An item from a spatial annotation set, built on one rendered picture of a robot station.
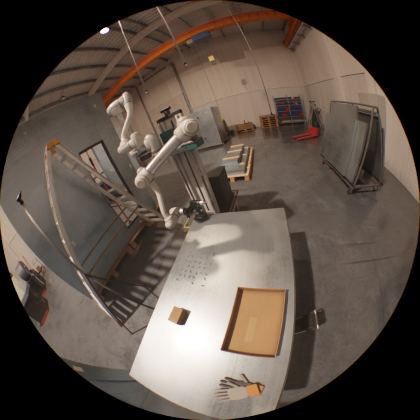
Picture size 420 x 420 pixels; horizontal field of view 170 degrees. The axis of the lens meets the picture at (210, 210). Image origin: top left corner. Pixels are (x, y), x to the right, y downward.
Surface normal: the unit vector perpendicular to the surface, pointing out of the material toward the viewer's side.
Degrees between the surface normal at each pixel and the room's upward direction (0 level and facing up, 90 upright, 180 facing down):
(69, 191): 90
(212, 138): 90
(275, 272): 0
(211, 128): 90
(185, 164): 90
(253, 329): 0
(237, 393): 0
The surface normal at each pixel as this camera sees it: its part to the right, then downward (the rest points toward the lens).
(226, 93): -0.29, 0.66
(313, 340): -0.31, -0.76
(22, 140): 0.90, -0.05
